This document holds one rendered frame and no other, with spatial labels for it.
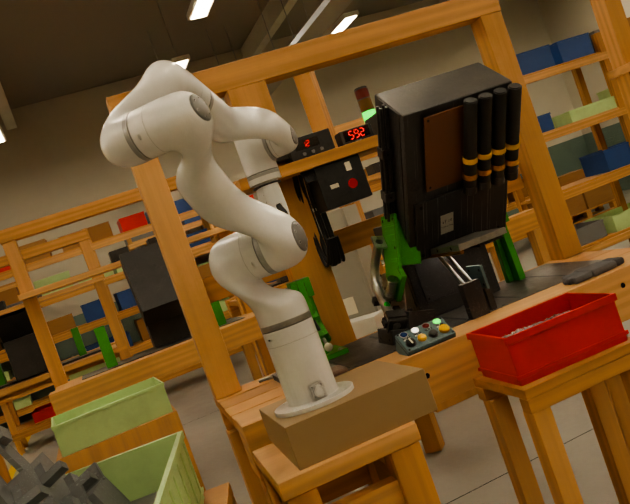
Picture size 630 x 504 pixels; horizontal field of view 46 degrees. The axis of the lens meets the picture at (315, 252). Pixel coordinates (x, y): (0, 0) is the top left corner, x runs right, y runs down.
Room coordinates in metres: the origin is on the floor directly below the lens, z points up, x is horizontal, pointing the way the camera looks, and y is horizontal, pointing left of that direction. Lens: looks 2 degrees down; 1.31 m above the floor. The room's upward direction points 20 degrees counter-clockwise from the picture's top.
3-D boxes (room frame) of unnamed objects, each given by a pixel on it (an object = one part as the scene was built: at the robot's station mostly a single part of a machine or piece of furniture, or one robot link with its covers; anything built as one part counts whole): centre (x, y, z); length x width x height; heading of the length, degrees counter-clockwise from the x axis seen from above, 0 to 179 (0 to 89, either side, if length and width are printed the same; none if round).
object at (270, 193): (1.86, 0.06, 1.41); 0.10 x 0.07 x 0.11; 15
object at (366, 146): (2.63, -0.25, 1.52); 0.90 x 0.25 x 0.04; 105
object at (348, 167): (2.55, -0.15, 1.42); 0.17 x 0.12 x 0.15; 105
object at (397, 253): (2.30, -0.26, 1.17); 0.13 x 0.12 x 0.20; 105
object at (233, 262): (1.69, 0.15, 1.24); 0.19 x 0.12 x 0.24; 70
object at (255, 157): (1.86, 0.05, 1.55); 0.09 x 0.08 x 0.13; 70
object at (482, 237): (2.30, -0.42, 1.11); 0.39 x 0.16 x 0.03; 15
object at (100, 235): (8.92, 2.54, 1.12); 3.01 x 0.54 x 2.24; 108
